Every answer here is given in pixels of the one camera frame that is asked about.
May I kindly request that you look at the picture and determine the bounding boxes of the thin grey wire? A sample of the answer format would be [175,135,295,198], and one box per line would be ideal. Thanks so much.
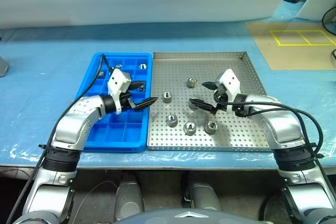
[70,180,119,224]

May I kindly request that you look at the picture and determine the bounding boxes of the blue compartment tray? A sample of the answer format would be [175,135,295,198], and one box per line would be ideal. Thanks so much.
[74,52,153,153]

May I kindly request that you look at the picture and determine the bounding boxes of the black looped cable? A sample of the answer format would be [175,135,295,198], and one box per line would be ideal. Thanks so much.
[321,6,336,36]

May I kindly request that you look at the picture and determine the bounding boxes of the grey rounded leg cover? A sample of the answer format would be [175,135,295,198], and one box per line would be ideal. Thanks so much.
[181,173,223,211]
[114,173,144,221]

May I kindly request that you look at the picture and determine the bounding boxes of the perforated metal tray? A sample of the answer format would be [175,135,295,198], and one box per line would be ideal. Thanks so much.
[146,51,272,153]

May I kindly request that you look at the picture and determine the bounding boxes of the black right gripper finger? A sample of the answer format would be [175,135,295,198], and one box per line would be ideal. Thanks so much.
[188,98,218,115]
[201,81,218,91]

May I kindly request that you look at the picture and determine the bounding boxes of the brown cardboard sheet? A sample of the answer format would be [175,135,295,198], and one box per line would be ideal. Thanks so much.
[244,22,336,71]

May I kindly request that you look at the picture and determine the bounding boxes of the grey robot chest with emblem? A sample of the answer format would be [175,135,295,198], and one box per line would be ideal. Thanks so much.
[112,208,263,224]

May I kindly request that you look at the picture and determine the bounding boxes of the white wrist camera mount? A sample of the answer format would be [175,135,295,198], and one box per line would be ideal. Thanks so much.
[215,68,242,113]
[107,68,132,115]

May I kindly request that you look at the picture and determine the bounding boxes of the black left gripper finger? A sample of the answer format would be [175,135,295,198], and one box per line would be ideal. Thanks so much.
[130,81,147,91]
[132,97,159,111]

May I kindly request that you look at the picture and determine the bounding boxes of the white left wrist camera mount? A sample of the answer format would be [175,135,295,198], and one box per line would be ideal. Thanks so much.
[107,68,132,115]

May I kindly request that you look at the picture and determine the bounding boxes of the thick black floor cable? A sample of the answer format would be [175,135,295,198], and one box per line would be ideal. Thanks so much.
[258,195,284,221]

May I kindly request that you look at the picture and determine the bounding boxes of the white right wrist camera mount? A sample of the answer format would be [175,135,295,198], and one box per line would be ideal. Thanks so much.
[215,68,242,113]

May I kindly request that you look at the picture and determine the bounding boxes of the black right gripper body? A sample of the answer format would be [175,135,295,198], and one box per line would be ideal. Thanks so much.
[213,82,229,112]

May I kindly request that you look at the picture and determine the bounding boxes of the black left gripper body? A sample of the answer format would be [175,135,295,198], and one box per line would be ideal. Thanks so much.
[119,83,137,111]

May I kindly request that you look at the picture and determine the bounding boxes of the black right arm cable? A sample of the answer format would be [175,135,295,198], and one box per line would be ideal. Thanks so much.
[213,91,336,198]

